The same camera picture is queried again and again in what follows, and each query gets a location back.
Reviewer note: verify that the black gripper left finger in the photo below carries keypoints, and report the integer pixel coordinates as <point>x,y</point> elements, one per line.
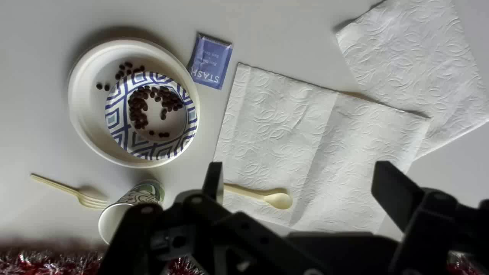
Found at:
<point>203,230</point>

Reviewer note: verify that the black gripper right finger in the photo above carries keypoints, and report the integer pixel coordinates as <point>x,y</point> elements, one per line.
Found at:
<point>443,230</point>

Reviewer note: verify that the white plastic spoon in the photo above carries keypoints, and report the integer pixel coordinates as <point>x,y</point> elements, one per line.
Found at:
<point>277,199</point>

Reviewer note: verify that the dark coffee beans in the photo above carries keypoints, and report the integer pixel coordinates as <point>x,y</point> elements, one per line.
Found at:
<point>137,109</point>

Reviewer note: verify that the patterned paper coffee cup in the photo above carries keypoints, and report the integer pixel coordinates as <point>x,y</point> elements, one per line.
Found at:
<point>137,193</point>

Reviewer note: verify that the cream plastic fork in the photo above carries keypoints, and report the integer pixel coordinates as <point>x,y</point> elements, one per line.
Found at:
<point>92,199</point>

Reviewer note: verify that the folded white paper napkin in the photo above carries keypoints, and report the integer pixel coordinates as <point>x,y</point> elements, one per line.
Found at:
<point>284,138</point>

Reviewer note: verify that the red silver tinsel garland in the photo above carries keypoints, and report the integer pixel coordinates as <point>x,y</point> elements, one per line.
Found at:
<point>40,262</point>

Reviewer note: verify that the blue tea bag packet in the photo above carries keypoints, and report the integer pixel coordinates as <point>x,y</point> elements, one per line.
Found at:
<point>209,62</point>

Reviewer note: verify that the white paper plate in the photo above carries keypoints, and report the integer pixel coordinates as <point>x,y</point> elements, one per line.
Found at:
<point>86,101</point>

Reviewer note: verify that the flat white paper napkin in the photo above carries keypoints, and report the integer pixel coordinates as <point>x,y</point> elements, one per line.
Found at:
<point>406,51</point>

